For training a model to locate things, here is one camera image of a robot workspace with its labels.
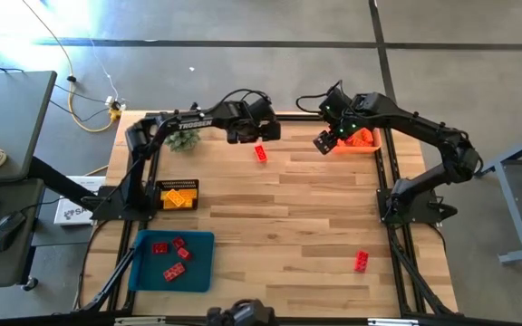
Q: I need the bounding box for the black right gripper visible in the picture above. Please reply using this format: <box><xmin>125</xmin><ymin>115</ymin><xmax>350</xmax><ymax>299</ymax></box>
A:
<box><xmin>312</xmin><ymin>85</ymin><xmax>367</xmax><ymax>157</ymax></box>

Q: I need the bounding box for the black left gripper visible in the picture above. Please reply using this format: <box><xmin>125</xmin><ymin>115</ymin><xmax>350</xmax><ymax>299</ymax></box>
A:
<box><xmin>225</xmin><ymin>97</ymin><xmax>283</xmax><ymax>146</ymax></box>

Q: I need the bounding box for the amber toy brick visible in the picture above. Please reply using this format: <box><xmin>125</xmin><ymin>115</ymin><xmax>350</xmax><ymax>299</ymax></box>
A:
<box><xmin>164</xmin><ymin>188</ymin><xmax>187</xmax><ymax>209</ymax></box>

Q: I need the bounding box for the long red toy brick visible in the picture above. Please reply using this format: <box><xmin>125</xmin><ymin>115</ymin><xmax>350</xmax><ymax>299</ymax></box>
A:
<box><xmin>162</xmin><ymin>262</ymin><xmax>188</xmax><ymax>283</ymax></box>

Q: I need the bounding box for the orange translucent bin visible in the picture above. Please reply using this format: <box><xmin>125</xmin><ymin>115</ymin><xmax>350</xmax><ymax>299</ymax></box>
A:
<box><xmin>332</xmin><ymin>126</ymin><xmax>383</xmax><ymax>156</ymax></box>

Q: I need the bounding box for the green artificial potted plant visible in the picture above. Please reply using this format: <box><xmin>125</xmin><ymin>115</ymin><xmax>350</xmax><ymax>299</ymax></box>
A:
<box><xmin>164</xmin><ymin>129</ymin><xmax>201</xmax><ymax>154</ymax></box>

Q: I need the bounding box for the black slotted basket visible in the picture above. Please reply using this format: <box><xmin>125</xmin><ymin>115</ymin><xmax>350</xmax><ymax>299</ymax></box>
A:
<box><xmin>155</xmin><ymin>178</ymin><xmax>200</xmax><ymax>212</ymax></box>

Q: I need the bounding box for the teal plastic tray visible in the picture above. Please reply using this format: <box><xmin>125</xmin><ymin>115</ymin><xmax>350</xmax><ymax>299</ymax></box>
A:
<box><xmin>128</xmin><ymin>229</ymin><xmax>217</xmax><ymax>293</ymax></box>

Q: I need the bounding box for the black device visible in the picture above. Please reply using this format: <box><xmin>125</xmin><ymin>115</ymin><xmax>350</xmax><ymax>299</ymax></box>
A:
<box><xmin>205</xmin><ymin>298</ymin><xmax>281</xmax><ymax>326</ymax></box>

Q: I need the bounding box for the black desk base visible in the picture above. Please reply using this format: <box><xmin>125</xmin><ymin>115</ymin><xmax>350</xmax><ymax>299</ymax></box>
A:
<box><xmin>28</xmin><ymin>156</ymin><xmax>102</xmax><ymax>209</ymax></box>

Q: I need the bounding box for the white printed box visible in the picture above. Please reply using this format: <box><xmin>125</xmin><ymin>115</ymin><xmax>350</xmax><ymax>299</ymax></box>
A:
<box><xmin>53</xmin><ymin>175</ymin><xmax>108</xmax><ymax>227</ymax></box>

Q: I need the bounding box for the black computer mouse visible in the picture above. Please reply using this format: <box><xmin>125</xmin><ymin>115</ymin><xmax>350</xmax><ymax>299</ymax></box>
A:
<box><xmin>0</xmin><ymin>211</ymin><xmax>27</xmax><ymax>253</ymax></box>

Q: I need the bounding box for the white floor cable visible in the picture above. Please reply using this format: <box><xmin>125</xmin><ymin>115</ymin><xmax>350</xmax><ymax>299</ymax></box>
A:
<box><xmin>89</xmin><ymin>38</ymin><xmax>124</xmax><ymax>110</ymax></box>

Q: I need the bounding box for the black floor cable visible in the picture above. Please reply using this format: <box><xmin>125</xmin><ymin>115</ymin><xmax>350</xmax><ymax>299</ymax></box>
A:
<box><xmin>0</xmin><ymin>57</ymin><xmax>29</xmax><ymax>76</ymax></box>
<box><xmin>48</xmin><ymin>83</ymin><xmax>113</xmax><ymax>124</ymax></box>

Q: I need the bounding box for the yellow floor cable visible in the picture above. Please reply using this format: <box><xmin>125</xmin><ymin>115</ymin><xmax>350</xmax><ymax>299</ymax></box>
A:
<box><xmin>19</xmin><ymin>0</ymin><xmax>120</xmax><ymax>134</ymax></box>

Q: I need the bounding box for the silver bracket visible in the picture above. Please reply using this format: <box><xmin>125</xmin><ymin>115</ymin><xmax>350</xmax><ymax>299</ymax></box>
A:
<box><xmin>114</xmin><ymin>316</ymin><xmax>167</xmax><ymax>326</ymax></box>
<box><xmin>367</xmin><ymin>318</ymin><xmax>420</xmax><ymax>326</ymax></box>

